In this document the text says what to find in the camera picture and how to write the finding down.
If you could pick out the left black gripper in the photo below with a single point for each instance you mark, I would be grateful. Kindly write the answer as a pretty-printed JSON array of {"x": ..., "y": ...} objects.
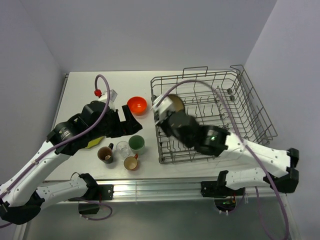
[{"x": 128, "y": 127}]

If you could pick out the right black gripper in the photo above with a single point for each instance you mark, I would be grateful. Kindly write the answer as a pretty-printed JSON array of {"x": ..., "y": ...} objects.
[{"x": 162, "y": 125}]

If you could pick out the mint green cup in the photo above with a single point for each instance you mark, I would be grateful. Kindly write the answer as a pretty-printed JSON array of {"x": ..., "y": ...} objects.
[{"x": 137, "y": 144}]

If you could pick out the blue bowl beige inside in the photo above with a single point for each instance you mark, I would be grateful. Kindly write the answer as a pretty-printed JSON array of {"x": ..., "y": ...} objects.
[{"x": 178, "y": 104}]

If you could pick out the orange bowl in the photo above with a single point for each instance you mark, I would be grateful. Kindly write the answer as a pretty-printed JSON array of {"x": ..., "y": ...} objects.
[{"x": 137, "y": 105}]

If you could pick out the clear drinking glass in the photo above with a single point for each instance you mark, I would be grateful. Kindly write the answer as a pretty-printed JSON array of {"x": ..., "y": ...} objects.
[{"x": 123, "y": 149}]

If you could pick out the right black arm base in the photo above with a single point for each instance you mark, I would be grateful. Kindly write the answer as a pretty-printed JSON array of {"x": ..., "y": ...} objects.
[{"x": 215, "y": 189}]

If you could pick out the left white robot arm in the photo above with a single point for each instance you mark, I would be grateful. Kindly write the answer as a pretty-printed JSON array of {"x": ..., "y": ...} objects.
[{"x": 22, "y": 198}]

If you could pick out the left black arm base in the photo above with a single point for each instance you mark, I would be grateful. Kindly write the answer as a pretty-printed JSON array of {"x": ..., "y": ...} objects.
[{"x": 100, "y": 192}]

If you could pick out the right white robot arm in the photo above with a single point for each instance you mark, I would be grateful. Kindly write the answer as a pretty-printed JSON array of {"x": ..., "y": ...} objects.
[{"x": 267, "y": 166}]

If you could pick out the small orange mug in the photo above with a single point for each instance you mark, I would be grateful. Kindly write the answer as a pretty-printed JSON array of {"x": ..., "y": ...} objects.
[{"x": 131, "y": 163}]

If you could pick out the dark brown mug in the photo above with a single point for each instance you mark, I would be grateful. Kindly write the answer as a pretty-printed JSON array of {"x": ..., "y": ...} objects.
[{"x": 105, "y": 154}]

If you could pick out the yellow-green dotted plate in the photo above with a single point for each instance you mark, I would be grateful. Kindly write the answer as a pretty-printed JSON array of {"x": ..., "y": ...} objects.
[{"x": 94, "y": 142}]

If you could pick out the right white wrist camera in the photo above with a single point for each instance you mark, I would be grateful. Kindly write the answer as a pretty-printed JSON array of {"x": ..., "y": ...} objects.
[{"x": 163, "y": 110}]

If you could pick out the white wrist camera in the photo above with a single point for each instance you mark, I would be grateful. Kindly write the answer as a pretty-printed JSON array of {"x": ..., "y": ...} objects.
[
  {"x": 163, "y": 110},
  {"x": 112, "y": 97}
]

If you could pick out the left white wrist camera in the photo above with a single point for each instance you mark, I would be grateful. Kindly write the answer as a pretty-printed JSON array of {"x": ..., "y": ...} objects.
[{"x": 112, "y": 97}]

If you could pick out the grey wire dish rack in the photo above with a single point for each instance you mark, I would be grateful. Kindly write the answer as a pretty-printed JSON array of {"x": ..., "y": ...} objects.
[{"x": 223, "y": 98}]

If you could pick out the aluminium mounting rail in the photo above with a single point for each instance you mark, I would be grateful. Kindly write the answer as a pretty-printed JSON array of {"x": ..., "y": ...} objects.
[{"x": 156, "y": 190}]

